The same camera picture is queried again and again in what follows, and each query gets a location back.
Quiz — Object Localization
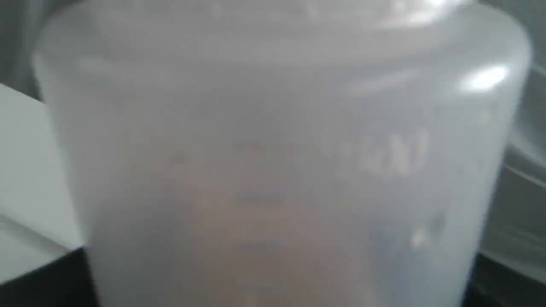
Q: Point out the clear plastic squeeze bottle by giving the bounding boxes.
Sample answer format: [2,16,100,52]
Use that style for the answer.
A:
[33,0,532,307]

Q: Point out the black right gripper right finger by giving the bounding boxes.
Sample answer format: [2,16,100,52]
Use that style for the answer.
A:
[465,255,546,307]

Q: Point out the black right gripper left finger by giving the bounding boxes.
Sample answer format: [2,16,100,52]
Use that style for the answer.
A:
[0,248,101,307]

